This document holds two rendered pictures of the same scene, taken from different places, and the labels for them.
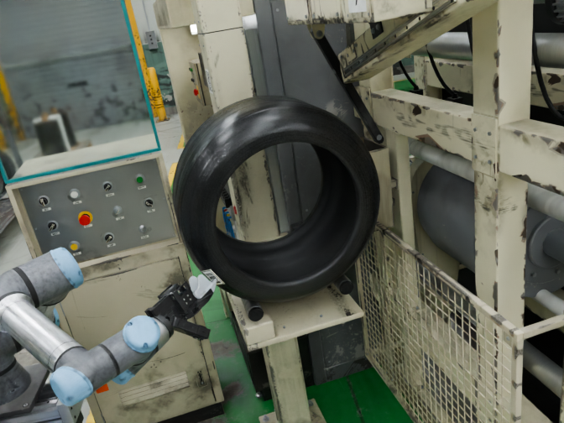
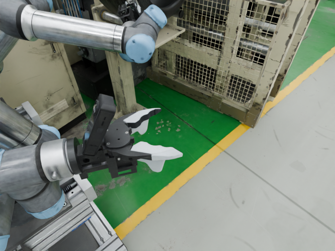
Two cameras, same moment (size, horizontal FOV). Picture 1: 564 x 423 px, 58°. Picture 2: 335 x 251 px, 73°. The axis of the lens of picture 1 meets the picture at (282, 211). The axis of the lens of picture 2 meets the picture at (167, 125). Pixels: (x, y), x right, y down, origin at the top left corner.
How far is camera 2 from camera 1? 0.89 m
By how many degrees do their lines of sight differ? 40
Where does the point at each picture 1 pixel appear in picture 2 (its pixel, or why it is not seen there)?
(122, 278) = not seen: hidden behind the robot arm
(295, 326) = (160, 39)
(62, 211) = not seen: outside the picture
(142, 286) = (30, 45)
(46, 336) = (97, 24)
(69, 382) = (148, 42)
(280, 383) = (125, 87)
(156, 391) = (51, 114)
